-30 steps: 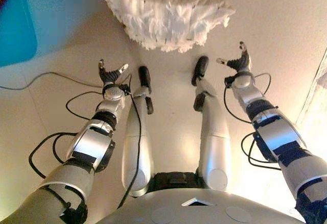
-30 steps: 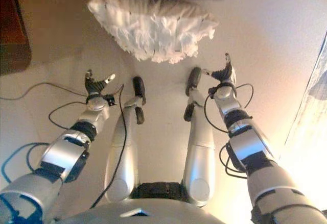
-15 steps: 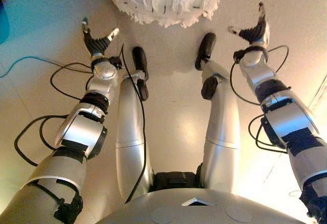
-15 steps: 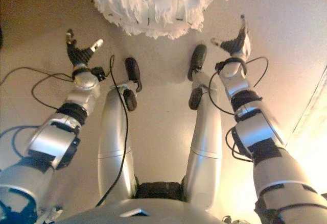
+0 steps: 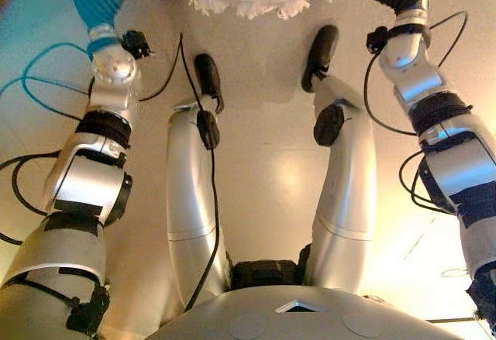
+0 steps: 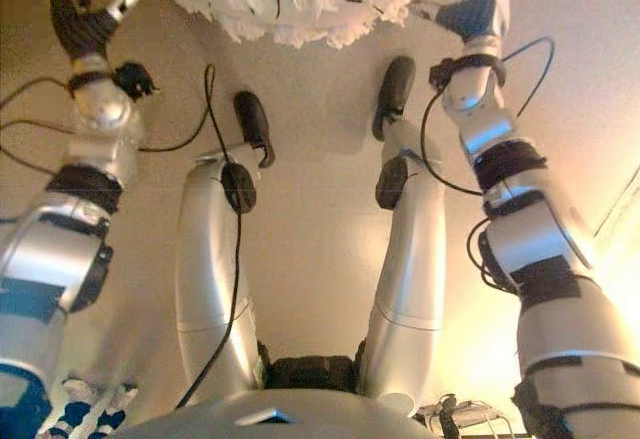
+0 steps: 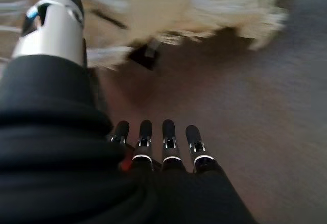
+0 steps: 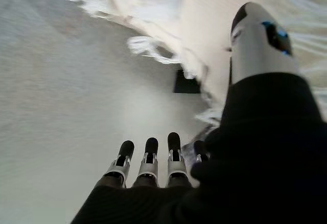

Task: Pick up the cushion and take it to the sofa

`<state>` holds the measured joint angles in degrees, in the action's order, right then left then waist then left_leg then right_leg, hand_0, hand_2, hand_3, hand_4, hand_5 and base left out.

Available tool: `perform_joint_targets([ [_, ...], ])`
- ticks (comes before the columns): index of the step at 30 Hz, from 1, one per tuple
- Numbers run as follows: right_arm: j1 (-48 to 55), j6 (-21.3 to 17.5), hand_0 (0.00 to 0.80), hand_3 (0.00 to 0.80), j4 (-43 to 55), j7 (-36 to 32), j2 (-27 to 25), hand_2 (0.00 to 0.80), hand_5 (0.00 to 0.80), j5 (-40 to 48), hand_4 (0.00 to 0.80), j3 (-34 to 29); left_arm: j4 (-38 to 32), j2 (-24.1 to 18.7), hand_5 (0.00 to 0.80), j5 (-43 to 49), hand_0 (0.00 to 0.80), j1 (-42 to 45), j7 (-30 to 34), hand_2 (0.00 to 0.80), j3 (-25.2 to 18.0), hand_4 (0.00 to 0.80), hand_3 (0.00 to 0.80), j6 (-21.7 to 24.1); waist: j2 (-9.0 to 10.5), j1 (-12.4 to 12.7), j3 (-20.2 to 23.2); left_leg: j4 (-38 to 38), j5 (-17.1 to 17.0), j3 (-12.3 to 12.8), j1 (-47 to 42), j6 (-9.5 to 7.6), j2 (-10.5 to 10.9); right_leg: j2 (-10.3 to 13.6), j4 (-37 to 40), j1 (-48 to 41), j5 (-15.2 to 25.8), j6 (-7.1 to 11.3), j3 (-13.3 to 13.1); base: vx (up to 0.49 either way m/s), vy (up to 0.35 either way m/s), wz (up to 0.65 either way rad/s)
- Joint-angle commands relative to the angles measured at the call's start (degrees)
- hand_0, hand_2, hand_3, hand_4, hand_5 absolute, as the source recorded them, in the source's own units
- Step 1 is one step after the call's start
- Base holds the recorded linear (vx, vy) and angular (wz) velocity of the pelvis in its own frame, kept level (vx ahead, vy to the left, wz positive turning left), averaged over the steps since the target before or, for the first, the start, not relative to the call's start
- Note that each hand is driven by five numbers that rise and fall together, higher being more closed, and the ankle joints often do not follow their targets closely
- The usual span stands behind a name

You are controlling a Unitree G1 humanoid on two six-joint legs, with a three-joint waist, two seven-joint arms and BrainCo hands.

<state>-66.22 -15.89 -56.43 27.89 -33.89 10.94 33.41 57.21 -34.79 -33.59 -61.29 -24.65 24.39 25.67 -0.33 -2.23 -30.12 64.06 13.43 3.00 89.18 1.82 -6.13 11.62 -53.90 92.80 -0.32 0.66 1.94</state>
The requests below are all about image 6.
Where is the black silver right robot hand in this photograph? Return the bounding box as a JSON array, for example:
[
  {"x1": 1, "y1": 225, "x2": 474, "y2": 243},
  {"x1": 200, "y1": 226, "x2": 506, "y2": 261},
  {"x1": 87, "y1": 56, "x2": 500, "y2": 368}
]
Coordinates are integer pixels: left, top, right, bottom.
[{"x1": 409, "y1": 0, "x2": 511, "y2": 43}]

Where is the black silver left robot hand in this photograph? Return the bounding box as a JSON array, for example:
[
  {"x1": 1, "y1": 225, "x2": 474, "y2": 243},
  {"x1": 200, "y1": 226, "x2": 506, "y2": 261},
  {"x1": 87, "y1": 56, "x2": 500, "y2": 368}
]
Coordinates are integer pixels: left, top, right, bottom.
[{"x1": 42, "y1": 0, "x2": 144, "y2": 60}]

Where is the black right robot foot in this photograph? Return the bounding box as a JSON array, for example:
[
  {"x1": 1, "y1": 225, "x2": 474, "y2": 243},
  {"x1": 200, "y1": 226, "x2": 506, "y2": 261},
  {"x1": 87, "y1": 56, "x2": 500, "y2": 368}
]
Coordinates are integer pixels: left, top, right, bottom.
[{"x1": 372, "y1": 56, "x2": 417, "y2": 141}]

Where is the black robot foot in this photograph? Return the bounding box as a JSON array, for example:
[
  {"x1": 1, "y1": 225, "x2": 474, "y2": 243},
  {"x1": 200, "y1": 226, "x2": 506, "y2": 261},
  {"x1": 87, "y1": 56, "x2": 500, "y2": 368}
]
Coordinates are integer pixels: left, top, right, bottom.
[
  {"x1": 372, "y1": 56, "x2": 417, "y2": 141},
  {"x1": 233, "y1": 90, "x2": 276, "y2": 169}
]

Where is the black left robot foot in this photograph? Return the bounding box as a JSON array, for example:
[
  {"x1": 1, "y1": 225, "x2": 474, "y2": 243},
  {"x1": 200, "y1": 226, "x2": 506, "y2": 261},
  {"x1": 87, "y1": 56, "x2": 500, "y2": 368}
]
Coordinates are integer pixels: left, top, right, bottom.
[{"x1": 233, "y1": 90, "x2": 276, "y2": 169}]

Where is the silver right robot leg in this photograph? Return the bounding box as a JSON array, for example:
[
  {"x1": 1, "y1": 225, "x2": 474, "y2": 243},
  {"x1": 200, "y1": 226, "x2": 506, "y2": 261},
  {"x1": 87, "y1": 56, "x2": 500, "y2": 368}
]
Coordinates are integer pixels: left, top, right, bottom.
[{"x1": 359, "y1": 118, "x2": 446, "y2": 405}]

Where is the silver robot leg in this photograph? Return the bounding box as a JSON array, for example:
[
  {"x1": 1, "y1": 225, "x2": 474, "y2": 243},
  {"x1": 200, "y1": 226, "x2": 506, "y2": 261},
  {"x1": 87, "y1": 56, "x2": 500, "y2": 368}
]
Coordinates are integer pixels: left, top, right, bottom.
[
  {"x1": 175, "y1": 141, "x2": 266, "y2": 395},
  {"x1": 359, "y1": 118, "x2": 446, "y2": 405}
]

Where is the silver left robot leg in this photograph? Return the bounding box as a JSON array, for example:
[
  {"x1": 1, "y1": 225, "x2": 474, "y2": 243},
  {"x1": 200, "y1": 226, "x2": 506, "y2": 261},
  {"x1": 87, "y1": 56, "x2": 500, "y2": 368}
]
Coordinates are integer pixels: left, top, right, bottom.
[{"x1": 175, "y1": 141, "x2": 266, "y2": 395}]

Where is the blue white patterned cloth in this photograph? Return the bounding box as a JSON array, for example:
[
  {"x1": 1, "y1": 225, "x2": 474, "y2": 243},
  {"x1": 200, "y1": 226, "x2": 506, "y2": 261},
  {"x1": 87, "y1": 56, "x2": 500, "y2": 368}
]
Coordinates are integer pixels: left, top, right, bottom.
[{"x1": 37, "y1": 373, "x2": 139, "y2": 439}]

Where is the grey robot torso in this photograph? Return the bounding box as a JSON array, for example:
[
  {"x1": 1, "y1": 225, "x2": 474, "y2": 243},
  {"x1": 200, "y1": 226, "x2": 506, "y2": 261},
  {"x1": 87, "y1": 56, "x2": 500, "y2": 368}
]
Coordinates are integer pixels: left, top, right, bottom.
[{"x1": 114, "y1": 343, "x2": 436, "y2": 439}]

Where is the thin black cable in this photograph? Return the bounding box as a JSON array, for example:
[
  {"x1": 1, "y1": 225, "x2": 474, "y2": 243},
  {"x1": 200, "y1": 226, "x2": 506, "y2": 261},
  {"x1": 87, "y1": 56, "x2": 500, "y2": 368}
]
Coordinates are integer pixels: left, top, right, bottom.
[
  {"x1": 499, "y1": 36, "x2": 555, "y2": 118},
  {"x1": 0, "y1": 76, "x2": 76, "y2": 178},
  {"x1": 421, "y1": 86, "x2": 484, "y2": 196}
]

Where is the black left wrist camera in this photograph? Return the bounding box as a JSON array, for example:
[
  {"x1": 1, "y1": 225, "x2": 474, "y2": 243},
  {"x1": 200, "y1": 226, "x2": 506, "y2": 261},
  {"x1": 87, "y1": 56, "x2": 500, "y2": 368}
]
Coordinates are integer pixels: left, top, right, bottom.
[{"x1": 113, "y1": 61, "x2": 161, "y2": 101}]

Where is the long black cable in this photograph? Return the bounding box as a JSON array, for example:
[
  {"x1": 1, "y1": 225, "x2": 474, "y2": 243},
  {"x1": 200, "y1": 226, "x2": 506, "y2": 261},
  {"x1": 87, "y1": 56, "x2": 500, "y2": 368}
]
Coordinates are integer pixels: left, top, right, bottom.
[{"x1": 137, "y1": 62, "x2": 245, "y2": 409}]

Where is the white device with cables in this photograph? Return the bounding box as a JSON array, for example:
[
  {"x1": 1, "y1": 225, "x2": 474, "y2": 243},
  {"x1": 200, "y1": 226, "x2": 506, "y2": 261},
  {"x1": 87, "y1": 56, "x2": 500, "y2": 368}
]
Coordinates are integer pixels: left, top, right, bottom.
[{"x1": 414, "y1": 392, "x2": 516, "y2": 439}]

